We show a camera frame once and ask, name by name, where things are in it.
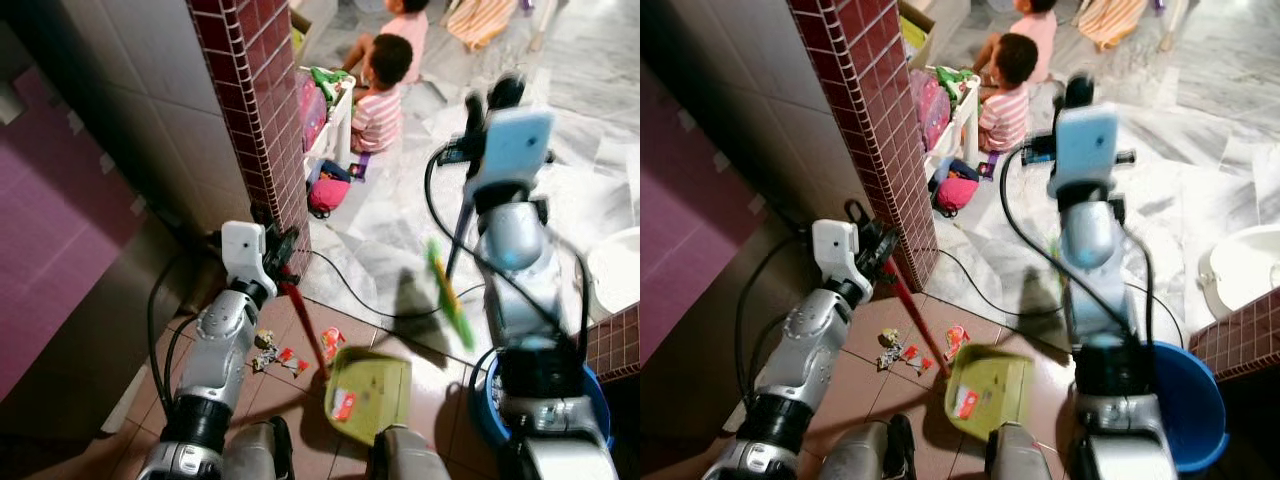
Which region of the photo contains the green dustpan with red handle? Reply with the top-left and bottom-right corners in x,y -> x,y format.
880,262 -> 1037,442
278,280 -> 414,447

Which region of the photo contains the child in pink shirt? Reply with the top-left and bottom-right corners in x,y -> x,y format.
343,0 -> 432,87
972,0 -> 1058,87

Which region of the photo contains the orange striped cloth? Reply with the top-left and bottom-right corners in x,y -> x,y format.
444,0 -> 523,53
1074,0 -> 1153,53

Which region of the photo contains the child in striped shirt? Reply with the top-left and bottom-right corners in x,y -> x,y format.
975,33 -> 1039,155
348,33 -> 415,155

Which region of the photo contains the pink and black backpack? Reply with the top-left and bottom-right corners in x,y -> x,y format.
306,160 -> 354,218
930,158 -> 982,218

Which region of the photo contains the torn red white wrapper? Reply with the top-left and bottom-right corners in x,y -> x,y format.
877,345 -> 935,378
250,347 -> 312,378

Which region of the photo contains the white toy rack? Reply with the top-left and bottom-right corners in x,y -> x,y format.
922,65 -> 983,183
298,65 -> 358,183

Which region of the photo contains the green toy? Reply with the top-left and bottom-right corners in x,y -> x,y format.
308,65 -> 353,103
933,65 -> 977,103

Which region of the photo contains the cardboard box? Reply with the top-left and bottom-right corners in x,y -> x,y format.
897,0 -> 967,69

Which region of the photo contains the robot left leg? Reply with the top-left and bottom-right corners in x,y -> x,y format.
818,413 -> 917,480
222,416 -> 297,480

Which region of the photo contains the robot leg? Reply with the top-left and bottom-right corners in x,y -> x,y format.
222,416 -> 297,480
818,413 -> 917,480
368,424 -> 453,480
984,421 -> 1063,480

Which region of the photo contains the white plastic basin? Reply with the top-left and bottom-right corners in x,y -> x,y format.
585,227 -> 641,318
1197,224 -> 1280,322

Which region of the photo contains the robot right leg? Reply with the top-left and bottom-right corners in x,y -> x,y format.
984,421 -> 1063,480
368,424 -> 453,480

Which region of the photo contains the blue plastic bucket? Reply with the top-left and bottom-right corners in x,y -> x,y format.
468,348 -> 613,453
1138,340 -> 1230,474

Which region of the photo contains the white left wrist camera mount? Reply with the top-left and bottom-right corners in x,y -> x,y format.
811,218 -> 863,287
220,220 -> 268,293

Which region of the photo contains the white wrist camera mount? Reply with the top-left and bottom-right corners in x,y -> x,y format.
468,107 -> 557,199
811,218 -> 863,287
1048,104 -> 1123,199
220,220 -> 268,293

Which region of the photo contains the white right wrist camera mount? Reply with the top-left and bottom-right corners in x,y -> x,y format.
1048,104 -> 1123,199
468,107 -> 557,199

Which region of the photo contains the black floor cable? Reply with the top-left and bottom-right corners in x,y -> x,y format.
935,247 -> 1073,323
298,248 -> 486,323

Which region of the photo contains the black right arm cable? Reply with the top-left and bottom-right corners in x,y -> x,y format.
999,138 -> 1187,353
423,143 -> 593,363

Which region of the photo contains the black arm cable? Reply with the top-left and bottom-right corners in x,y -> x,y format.
734,234 -> 817,393
423,143 -> 593,363
146,248 -> 227,423
999,138 -> 1187,353

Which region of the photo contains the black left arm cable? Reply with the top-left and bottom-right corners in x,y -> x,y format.
146,248 -> 227,423
734,234 -> 817,393

